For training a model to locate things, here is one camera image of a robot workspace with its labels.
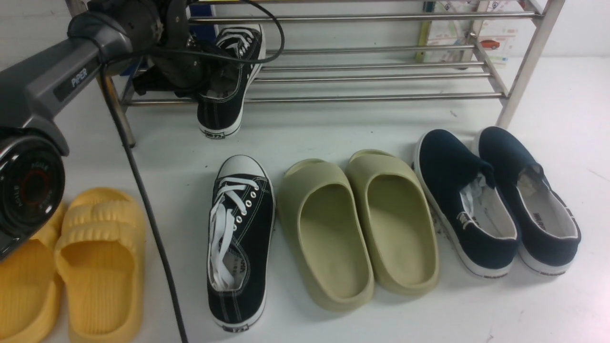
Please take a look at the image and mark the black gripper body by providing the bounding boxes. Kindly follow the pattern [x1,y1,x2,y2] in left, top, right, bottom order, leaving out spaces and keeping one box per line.
[132,0,219,98]

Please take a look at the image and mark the black canvas sneaker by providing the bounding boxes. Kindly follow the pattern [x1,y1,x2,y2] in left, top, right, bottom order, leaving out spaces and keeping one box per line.
[196,24,266,140]
[207,155,276,333]

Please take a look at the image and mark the olive green slipper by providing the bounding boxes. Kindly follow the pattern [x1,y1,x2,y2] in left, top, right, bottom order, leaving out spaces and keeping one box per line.
[345,149,440,297]
[277,159,375,312]

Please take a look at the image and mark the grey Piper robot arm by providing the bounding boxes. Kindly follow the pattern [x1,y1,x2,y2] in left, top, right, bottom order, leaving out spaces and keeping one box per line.
[0,0,221,259]

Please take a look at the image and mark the blue box behind rack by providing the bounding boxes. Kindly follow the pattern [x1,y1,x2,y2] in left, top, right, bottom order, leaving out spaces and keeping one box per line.
[120,4,216,76]

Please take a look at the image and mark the stainless steel shoe rack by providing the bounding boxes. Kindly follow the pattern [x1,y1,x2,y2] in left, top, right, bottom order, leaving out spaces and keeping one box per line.
[64,0,566,151]

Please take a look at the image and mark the yellow slipper inner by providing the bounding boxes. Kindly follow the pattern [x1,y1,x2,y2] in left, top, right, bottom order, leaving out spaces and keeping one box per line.
[54,187,147,343]

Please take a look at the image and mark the yellow slipper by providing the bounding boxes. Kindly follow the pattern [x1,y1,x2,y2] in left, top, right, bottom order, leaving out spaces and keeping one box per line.
[54,187,147,343]
[0,202,67,343]

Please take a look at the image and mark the yellow slipper far left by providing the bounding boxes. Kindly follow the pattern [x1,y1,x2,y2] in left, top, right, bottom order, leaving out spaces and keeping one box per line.
[0,202,67,343]

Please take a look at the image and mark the navy slip-on shoe left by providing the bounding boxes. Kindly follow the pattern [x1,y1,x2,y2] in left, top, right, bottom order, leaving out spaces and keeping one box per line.
[412,130,520,279]

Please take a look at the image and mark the navy slip-on shoe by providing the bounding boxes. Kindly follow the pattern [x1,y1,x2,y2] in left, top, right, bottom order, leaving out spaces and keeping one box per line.
[471,126,582,277]
[412,130,520,279]

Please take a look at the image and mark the white illustrated box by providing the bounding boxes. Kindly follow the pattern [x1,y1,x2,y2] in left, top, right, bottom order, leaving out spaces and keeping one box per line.
[418,0,527,68]

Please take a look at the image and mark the navy slip-on shoe right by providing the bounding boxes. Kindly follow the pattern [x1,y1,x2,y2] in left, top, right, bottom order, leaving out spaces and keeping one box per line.
[471,126,582,277]

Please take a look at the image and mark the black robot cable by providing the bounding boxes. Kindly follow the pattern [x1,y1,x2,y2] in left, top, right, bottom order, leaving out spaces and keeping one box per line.
[98,0,285,343]

